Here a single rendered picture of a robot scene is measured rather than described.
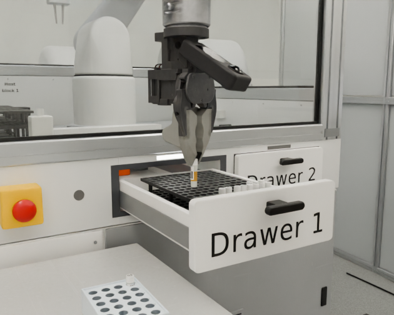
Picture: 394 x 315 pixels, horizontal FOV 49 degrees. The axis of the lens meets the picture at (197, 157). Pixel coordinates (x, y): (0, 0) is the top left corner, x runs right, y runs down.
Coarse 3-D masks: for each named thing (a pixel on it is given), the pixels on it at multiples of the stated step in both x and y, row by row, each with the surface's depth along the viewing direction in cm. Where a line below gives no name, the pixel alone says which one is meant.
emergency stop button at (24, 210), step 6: (18, 204) 75; (24, 204) 76; (30, 204) 76; (12, 210) 76; (18, 210) 75; (24, 210) 76; (30, 210) 76; (36, 210) 77; (18, 216) 75; (24, 216) 76; (30, 216) 76
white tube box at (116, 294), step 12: (84, 288) 64; (96, 288) 64; (108, 288) 65; (120, 288) 66; (132, 288) 65; (144, 288) 64; (84, 300) 62; (96, 300) 61; (108, 300) 61; (120, 300) 61; (132, 300) 61; (144, 300) 62; (156, 300) 60; (84, 312) 63; (96, 312) 57; (108, 312) 57; (120, 312) 58; (132, 312) 57; (144, 312) 57; (156, 312) 58; (168, 312) 57
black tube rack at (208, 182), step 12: (144, 180) 91; (156, 180) 90; (168, 180) 90; (180, 180) 91; (204, 180) 90; (216, 180) 91; (228, 180) 90; (240, 180) 91; (156, 192) 92; (168, 192) 82; (180, 192) 80; (192, 192) 79; (204, 192) 79; (216, 192) 80; (180, 204) 83
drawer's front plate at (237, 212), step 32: (256, 192) 68; (288, 192) 71; (320, 192) 75; (192, 224) 63; (224, 224) 65; (256, 224) 69; (320, 224) 76; (192, 256) 64; (224, 256) 66; (256, 256) 70
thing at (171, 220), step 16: (144, 176) 97; (240, 176) 97; (128, 192) 89; (144, 192) 82; (128, 208) 89; (144, 208) 82; (160, 208) 76; (176, 208) 71; (160, 224) 76; (176, 224) 71; (176, 240) 72
